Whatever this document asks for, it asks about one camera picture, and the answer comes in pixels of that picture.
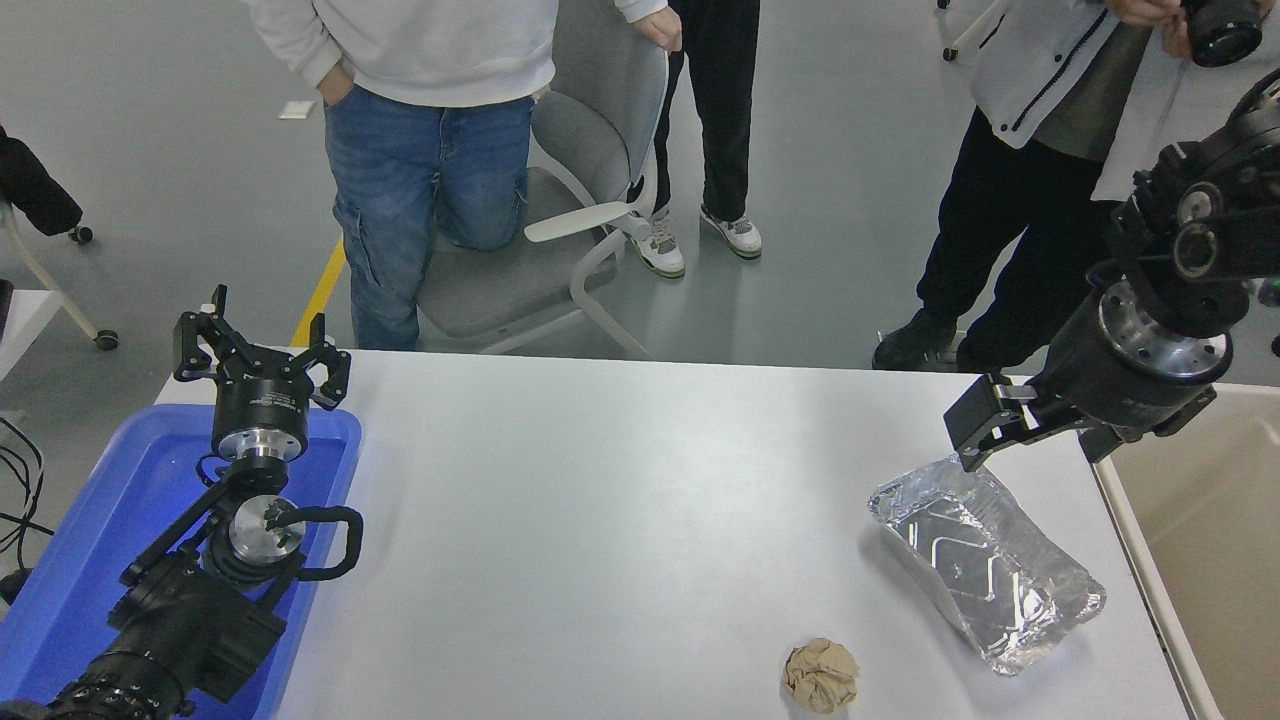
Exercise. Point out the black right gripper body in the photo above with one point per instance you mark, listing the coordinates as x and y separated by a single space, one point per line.
1100 385

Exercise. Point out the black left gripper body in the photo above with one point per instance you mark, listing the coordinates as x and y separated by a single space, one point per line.
260 405

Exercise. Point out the silver foil tray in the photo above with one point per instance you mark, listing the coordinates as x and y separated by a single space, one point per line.
985 565

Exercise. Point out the grey office chair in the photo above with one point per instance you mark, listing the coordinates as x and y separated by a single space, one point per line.
520 280

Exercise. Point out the black camera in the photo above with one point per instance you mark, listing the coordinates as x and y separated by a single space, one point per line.
1222 30

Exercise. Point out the person's right hand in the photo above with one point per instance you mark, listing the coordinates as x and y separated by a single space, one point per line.
337 85

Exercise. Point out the person's hand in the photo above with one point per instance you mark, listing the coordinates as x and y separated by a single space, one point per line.
1140 10

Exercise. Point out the person's left hand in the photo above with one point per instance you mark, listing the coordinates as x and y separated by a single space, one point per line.
662 28

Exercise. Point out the white-framed wheeled chair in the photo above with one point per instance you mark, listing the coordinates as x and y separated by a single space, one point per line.
975 28
45 270

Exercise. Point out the white side table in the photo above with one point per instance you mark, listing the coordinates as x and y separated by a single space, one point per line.
25 320

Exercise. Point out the blue plastic tray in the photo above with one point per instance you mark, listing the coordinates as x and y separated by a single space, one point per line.
100 500

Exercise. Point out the person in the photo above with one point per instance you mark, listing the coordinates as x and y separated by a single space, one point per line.
1020 200
725 110
420 170

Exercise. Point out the large pale bin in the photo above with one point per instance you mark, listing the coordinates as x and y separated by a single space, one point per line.
1210 560

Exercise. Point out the black cloth bundle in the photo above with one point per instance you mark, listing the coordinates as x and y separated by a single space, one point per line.
35 190

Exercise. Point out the white paper slip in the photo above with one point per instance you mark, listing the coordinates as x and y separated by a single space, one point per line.
296 110

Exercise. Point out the crumpled tan paper ball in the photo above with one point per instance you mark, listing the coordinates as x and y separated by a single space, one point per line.
822 677

